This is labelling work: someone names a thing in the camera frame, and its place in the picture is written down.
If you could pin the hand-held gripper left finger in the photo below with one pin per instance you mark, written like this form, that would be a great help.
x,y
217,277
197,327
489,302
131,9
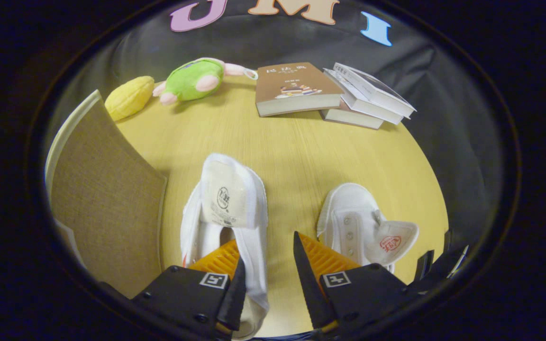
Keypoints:
x,y
234,303

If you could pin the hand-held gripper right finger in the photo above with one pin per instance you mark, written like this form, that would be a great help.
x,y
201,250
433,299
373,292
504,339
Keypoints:
x,y
311,289

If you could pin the white canvas shoe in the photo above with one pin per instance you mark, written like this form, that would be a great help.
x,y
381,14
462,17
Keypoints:
x,y
349,203
230,189

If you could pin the beige fabric storage box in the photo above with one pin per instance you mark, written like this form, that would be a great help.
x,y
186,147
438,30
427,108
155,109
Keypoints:
x,y
107,203

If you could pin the black table clamp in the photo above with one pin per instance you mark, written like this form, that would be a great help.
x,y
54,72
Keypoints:
x,y
424,265
448,239

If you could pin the thin pale book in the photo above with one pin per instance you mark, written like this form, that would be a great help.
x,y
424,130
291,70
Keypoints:
x,y
349,118

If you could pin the brown cover book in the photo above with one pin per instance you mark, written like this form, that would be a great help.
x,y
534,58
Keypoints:
x,y
292,83

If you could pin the white book with dark picture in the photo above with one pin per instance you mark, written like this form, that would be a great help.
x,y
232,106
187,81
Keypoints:
x,y
377,90

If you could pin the green and pink plush toy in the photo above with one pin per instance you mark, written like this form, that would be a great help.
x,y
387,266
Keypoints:
x,y
190,83

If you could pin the yellow plush toy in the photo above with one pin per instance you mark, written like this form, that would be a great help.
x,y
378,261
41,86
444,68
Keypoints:
x,y
128,97

